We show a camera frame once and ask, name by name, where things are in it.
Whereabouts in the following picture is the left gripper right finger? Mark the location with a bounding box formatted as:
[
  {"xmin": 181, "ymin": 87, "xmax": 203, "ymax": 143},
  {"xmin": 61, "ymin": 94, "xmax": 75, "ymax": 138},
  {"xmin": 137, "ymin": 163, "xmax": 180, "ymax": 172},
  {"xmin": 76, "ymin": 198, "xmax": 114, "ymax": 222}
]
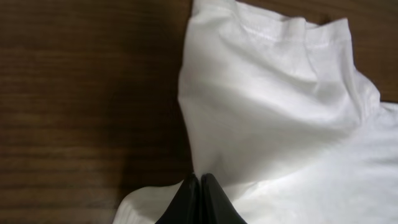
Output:
[{"xmin": 201, "ymin": 174, "xmax": 246, "ymax": 224}]

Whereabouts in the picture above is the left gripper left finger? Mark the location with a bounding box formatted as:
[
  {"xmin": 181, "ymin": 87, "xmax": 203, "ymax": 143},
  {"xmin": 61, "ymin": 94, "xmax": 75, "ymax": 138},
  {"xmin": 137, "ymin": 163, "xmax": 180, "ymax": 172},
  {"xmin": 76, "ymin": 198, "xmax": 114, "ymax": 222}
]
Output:
[{"xmin": 155, "ymin": 174, "xmax": 201, "ymax": 224}]

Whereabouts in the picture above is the white t-shirt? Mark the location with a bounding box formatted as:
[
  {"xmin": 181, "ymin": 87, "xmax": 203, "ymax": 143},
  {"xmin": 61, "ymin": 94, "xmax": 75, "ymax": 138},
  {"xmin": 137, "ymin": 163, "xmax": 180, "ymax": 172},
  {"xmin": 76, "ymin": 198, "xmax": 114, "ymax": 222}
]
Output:
[{"xmin": 114, "ymin": 1, "xmax": 397, "ymax": 223}]

